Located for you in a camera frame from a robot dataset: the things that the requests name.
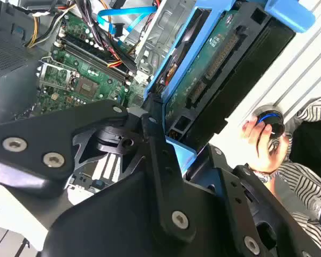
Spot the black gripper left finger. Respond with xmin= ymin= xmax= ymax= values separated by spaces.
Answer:
xmin=0 ymin=99 xmax=197 ymax=243

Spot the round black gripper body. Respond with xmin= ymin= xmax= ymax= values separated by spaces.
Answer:
xmin=40 ymin=127 xmax=243 ymax=257

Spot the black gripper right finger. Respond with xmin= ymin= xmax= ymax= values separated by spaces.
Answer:
xmin=207 ymin=144 xmax=321 ymax=257

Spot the round black tool blue ring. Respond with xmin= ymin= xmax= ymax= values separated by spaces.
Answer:
xmin=255 ymin=110 xmax=286 ymax=139

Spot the hard disk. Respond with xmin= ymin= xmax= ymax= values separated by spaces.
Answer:
xmin=144 ymin=0 xmax=316 ymax=175

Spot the person's hand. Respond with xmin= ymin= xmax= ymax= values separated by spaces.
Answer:
xmin=240 ymin=115 xmax=293 ymax=175

